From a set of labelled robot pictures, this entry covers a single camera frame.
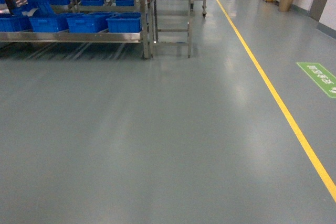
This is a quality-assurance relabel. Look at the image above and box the stainless steel shelf rack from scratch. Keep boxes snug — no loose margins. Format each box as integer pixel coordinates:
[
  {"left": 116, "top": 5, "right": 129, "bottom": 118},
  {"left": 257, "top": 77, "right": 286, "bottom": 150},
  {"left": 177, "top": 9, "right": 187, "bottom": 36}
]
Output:
[{"left": 0, "top": 0, "right": 154, "bottom": 60}]

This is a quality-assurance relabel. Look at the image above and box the stainless steel side table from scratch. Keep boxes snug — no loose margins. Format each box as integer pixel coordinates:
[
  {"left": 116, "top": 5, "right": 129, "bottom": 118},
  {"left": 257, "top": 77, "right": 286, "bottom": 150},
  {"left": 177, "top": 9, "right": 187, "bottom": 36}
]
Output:
[{"left": 148, "top": 0, "right": 194, "bottom": 58}]

